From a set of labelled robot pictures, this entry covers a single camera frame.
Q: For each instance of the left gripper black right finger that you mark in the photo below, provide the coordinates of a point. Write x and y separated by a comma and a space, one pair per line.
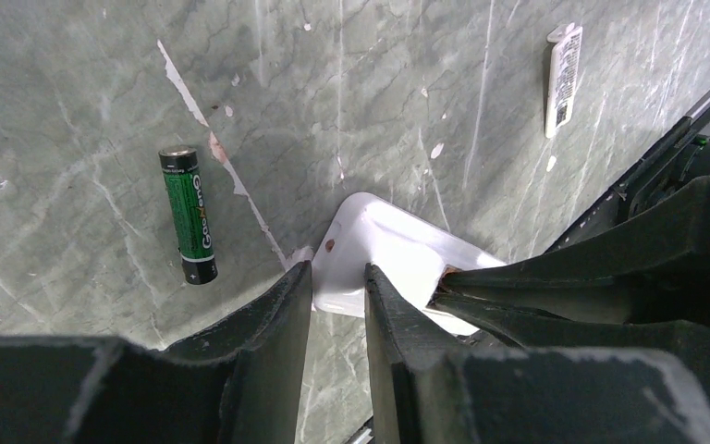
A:
402, 342

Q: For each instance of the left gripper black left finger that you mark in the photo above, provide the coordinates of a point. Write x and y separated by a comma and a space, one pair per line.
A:
261, 347

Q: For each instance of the white remote control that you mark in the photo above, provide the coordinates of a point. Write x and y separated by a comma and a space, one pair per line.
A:
412, 253

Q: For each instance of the black green battery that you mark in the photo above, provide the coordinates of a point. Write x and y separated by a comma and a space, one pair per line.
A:
183, 184

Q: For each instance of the white battery cover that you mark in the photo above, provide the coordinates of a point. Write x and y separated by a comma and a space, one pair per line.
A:
563, 76

